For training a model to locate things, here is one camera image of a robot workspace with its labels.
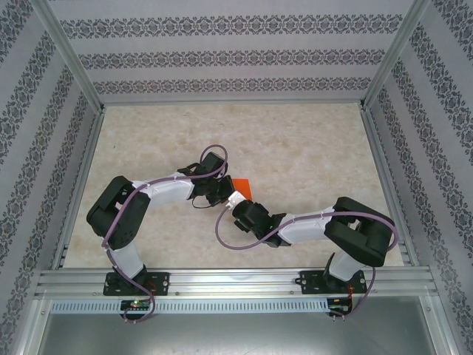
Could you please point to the orange paper sheet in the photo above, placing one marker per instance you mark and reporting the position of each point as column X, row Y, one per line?
column 244, row 186

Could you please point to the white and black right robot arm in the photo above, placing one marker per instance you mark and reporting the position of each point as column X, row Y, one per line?
column 306, row 231

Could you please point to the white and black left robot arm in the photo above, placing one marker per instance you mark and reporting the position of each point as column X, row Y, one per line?
column 166, row 190

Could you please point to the grey sheet metal panel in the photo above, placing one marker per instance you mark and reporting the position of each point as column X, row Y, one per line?
column 236, row 336

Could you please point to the aluminium mounting rail beam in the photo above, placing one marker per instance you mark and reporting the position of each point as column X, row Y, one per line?
column 229, row 283

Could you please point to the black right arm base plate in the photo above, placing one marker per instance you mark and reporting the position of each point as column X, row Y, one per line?
column 310, row 283

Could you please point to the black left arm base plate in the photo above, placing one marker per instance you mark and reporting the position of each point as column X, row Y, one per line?
column 160, row 283

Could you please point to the aluminium table side rail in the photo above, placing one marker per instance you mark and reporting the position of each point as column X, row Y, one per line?
column 86, row 162
column 382, row 162

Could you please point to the aluminium frame post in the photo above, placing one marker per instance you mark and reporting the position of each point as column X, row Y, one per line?
column 66, row 48
column 397, row 48

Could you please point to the aluminium frame leg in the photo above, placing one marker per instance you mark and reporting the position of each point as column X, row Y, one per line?
column 438, row 321
column 37, row 321

